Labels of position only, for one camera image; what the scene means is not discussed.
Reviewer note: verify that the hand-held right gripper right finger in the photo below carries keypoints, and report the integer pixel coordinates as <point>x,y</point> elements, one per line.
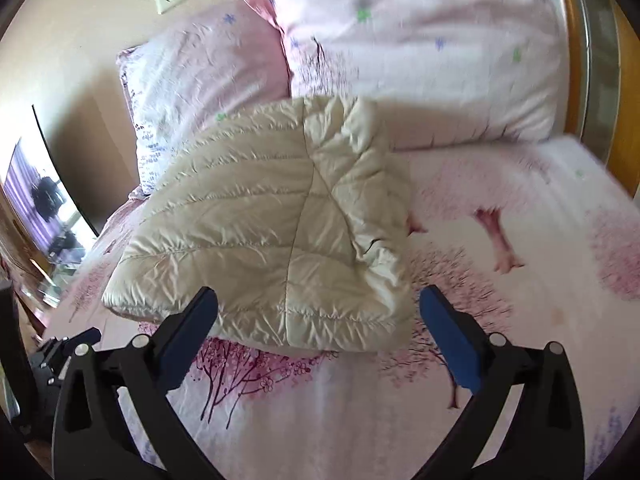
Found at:
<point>450,340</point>

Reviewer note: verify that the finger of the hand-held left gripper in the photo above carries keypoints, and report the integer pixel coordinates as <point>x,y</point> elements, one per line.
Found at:
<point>75,341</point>

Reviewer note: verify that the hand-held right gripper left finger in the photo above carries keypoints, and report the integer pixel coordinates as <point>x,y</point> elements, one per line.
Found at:
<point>187,340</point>

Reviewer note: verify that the beige quilted down jacket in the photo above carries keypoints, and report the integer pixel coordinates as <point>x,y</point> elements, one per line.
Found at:
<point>250,220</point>

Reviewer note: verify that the pink tree-print bed sheet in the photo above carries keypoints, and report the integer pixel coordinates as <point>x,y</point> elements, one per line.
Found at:
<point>500,320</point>

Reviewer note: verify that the pink pillow with purple print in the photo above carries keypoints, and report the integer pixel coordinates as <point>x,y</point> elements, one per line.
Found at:
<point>200,85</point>

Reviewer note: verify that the pink pillow with green flowers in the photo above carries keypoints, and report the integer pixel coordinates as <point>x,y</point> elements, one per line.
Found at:
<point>425,60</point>

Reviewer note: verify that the framed wall mirror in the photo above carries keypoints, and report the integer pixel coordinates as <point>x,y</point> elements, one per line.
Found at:
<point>45,200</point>

